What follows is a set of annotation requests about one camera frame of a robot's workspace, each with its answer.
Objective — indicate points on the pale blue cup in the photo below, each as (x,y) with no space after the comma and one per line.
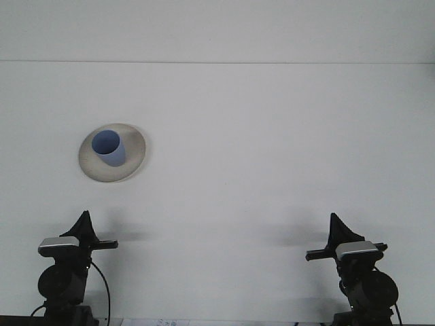
(113,156)

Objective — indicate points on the pale round plate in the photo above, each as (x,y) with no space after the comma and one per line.
(134,159)

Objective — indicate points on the grey camera box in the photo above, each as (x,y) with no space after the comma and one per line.
(57,244)
(357,249)

